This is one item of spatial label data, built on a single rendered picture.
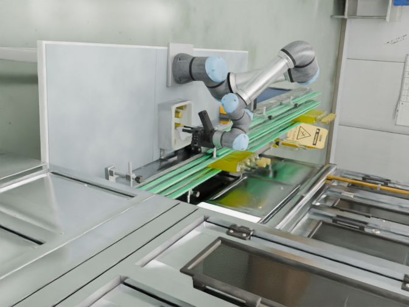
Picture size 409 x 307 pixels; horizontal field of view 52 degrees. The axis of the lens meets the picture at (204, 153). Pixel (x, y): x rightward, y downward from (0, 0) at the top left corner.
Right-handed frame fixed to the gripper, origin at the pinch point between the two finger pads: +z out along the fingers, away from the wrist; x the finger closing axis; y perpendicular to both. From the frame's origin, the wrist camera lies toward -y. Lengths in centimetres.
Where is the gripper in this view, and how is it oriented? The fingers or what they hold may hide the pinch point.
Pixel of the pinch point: (180, 127)
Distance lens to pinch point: 204.3
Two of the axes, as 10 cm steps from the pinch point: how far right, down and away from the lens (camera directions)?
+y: -0.4, 9.6, 2.8
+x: 5.2, -2.2, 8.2
